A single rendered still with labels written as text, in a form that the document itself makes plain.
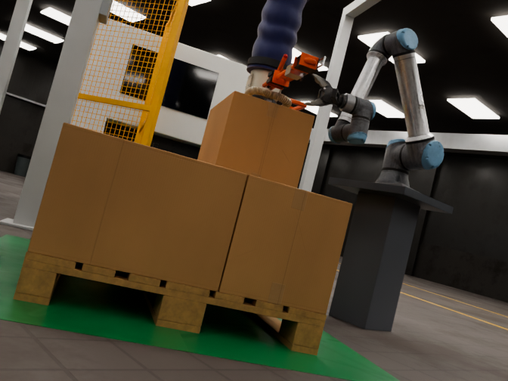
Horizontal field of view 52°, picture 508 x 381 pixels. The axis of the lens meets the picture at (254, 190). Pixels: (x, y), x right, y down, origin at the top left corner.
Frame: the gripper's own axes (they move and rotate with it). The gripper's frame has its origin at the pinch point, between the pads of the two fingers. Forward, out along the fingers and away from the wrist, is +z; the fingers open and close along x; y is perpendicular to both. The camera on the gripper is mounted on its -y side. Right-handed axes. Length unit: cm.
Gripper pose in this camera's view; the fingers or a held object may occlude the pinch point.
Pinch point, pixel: (307, 88)
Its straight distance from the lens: 252.4
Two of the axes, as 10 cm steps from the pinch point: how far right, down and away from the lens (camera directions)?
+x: 2.5, -9.7, 0.6
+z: -9.3, -2.5, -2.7
